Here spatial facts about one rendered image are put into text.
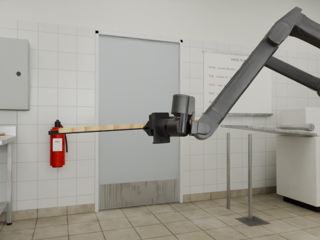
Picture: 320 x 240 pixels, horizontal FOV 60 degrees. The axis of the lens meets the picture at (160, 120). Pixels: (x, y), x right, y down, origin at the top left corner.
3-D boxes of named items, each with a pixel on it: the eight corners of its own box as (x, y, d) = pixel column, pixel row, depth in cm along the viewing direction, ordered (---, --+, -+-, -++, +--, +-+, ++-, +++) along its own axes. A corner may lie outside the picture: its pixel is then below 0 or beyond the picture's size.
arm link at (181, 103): (210, 135, 79) (206, 137, 88) (214, 96, 81) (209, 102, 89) (168, 130, 80) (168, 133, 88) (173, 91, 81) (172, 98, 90)
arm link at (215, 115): (294, 29, 83) (279, 44, 94) (278, 18, 83) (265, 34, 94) (207, 142, 78) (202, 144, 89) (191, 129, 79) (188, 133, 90)
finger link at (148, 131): (136, 136, 97) (153, 136, 89) (136, 115, 97) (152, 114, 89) (152, 135, 101) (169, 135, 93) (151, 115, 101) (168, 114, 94)
